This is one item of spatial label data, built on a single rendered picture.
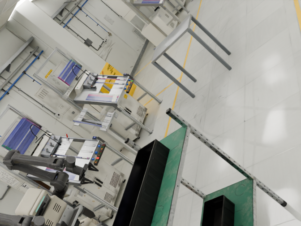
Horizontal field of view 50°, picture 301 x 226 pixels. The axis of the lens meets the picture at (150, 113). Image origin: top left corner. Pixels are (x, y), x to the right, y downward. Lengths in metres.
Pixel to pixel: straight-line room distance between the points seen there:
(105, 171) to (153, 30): 4.47
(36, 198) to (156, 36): 6.37
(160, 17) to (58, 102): 3.69
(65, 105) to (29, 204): 3.12
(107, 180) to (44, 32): 3.71
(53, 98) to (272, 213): 3.78
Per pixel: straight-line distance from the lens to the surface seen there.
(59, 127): 6.56
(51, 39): 7.10
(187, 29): 4.07
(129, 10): 8.00
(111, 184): 4.55
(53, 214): 2.39
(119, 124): 5.11
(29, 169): 2.42
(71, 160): 2.13
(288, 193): 2.50
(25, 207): 2.30
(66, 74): 5.24
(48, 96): 5.26
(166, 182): 1.71
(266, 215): 2.52
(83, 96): 5.11
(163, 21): 7.93
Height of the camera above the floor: 1.74
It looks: 18 degrees down
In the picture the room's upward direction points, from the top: 52 degrees counter-clockwise
